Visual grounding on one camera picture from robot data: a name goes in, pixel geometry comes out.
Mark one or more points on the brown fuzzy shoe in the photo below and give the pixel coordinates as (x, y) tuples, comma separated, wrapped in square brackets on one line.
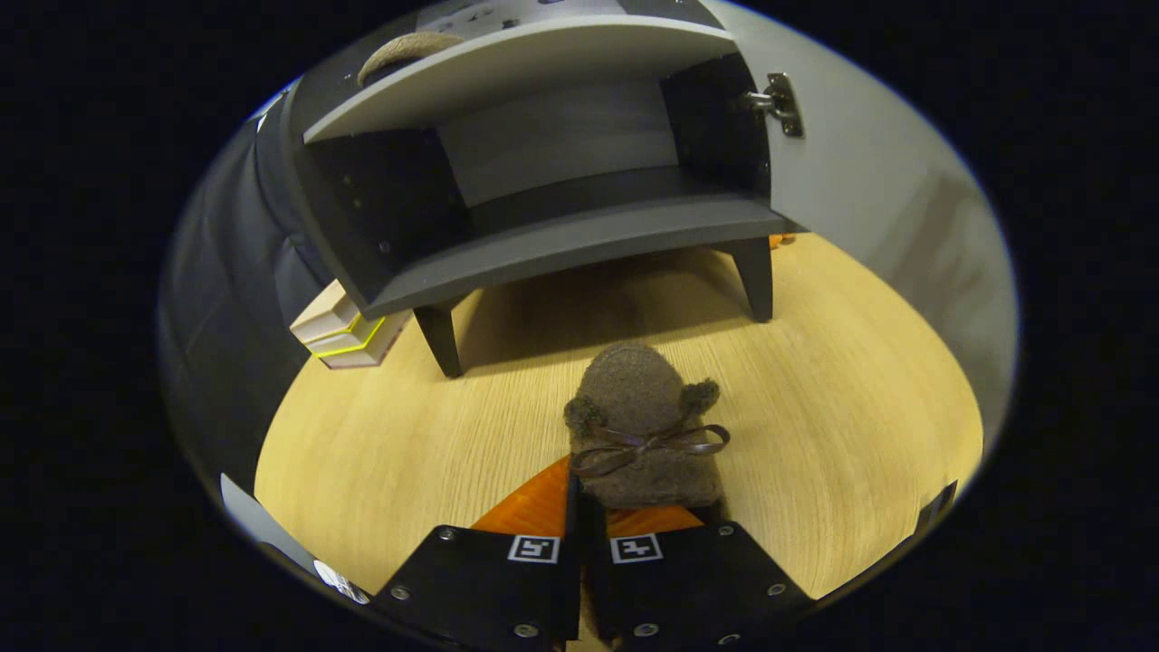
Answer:
[(638, 398), (407, 47)]

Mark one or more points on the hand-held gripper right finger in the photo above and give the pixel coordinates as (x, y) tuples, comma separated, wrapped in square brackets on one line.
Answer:
[(697, 589)]

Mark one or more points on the red cover book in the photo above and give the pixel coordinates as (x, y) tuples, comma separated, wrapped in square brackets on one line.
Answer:
[(371, 355)]

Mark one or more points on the metal door hinge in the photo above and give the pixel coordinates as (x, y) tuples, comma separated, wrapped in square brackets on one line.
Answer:
[(780, 104)]

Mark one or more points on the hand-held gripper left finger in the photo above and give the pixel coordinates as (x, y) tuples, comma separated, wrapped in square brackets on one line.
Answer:
[(489, 589)]

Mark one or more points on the black backdrop cloth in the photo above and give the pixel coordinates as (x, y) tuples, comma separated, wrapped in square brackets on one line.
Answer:
[(217, 272)]

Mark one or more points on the dark grey shoe cabinet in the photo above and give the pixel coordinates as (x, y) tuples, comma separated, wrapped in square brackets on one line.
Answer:
[(579, 235)]

